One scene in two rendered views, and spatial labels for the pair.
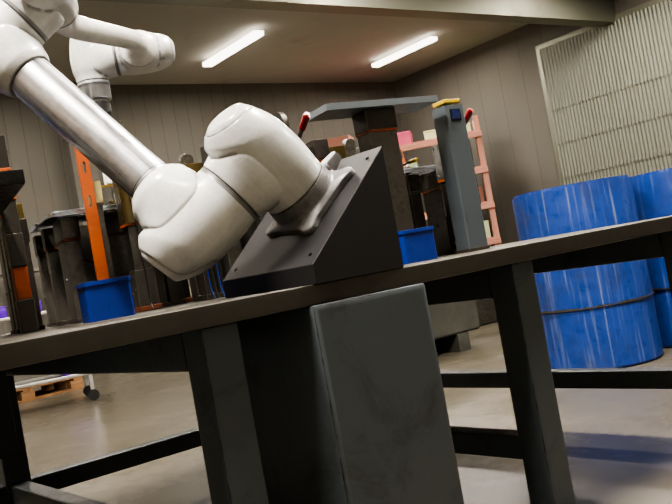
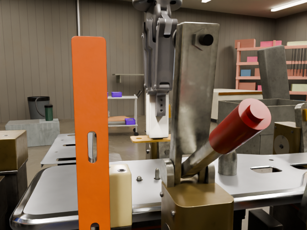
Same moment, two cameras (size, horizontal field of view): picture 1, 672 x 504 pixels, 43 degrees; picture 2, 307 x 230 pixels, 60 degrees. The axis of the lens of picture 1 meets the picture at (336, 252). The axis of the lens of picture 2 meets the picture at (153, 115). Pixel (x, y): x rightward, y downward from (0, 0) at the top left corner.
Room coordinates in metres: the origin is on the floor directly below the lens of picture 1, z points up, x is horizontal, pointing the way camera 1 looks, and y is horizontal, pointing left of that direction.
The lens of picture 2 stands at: (2.02, 0.50, 1.16)
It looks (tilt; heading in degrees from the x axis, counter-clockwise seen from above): 8 degrees down; 15
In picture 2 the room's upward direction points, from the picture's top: straight up
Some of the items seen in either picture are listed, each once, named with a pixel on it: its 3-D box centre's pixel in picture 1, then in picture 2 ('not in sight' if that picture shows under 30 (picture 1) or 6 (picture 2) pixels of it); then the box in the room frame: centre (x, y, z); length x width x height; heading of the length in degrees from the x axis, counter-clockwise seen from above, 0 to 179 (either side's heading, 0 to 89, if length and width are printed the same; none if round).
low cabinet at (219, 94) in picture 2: not in sight; (220, 103); (10.52, 0.57, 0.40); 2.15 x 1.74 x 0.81; 38
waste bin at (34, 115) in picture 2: not in sight; (39, 110); (8.00, 5.16, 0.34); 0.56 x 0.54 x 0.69; 38
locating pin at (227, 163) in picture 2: not in sight; (227, 163); (2.49, 0.48, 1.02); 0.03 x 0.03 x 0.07
